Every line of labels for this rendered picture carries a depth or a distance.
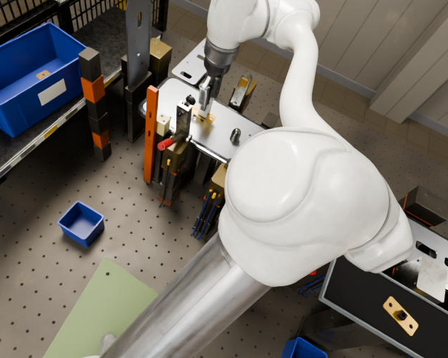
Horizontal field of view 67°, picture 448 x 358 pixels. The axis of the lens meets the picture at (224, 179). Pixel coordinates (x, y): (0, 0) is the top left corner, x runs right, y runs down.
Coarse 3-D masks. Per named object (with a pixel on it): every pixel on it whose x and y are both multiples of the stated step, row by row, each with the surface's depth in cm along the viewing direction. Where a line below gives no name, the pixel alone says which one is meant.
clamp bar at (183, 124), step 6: (180, 102) 87; (186, 102) 88; (192, 102) 89; (180, 108) 87; (186, 108) 86; (180, 114) 87; (186, 114) 88; (180, 120) 92; (186, 120) 90; (180, 126) 95; (186, 126) 93; (180, 132) 98; (186, 132) 96; (186, 138) 100
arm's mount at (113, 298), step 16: (96, 272) 84; (112, 272) 87; (96, 288) 83; (112, 288) 87; (128, 288) 90; (144, 288) 94; (80, 304) 80; (96, 304) 83; (112, 304) 86; (128, 304) 90; (144, 304) 94; (80, 320) 79; (96, 320) 82; (112, 320) 86; (128, 320) 89; (64, 336) 76; (80, 336) 79; (96, 336) 82; (48, 352) 73; (64, 352) 76; (80, 352) 79; (96, 352) 82
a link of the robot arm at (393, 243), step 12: (384, 180) 43; (396, 204) 45; (396, 216) 44; (384, 228) 43; (396, 228) 45; (408, 228) 46; (372, 240) 43; (384, 240) 44; (396, 240) 44; (408, 240) 45; (348, 252) 46; (360, 252) 46; (372, 252) 45; (384, 252) 44; (396, 252) 44; (408, 252) 45; (360, 264) 47; (372, 264) 45; (384, 264) 45
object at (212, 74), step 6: (204, 60) 92; (204, 66) 92; (210, 66) 90; (216, 66) 89; (222, 66) 90; (228, 66) 91; (210, 72) 92; (216, 72) 91; (222, 72) 91; (210, 78) 93; (210, 84) 96
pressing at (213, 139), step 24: (168, 96) 116; (192, 96) 118; (192, 120) 113; (216, 120) 115; (240, 120) 117; (192, 144) 108; (216, 144) 110; (240, 144) 112; (408, 216) 113; (432, 240) 110
